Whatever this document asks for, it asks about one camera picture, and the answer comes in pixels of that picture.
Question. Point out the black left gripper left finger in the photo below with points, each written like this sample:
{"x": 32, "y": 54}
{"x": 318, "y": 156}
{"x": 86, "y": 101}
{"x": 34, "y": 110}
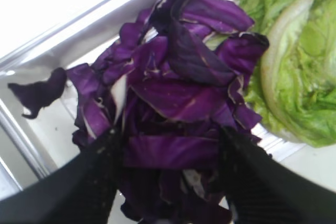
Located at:
{"x": 83, "y": 191}

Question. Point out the green lettuce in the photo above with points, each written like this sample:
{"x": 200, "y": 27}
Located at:
{"x": 293, "y": 84}

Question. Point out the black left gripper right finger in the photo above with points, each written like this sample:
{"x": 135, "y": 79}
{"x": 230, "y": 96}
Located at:
{"x": 260, "y": 190}

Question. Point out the purple cabbage leaves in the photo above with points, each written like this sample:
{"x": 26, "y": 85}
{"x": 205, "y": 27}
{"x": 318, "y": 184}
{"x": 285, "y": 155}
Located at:
{"x": 168, "y": 85}

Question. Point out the clear plastic lettuce container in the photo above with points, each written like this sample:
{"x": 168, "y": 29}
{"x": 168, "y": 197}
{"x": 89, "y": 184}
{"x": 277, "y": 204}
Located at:
{"x": 45, "y": 143}

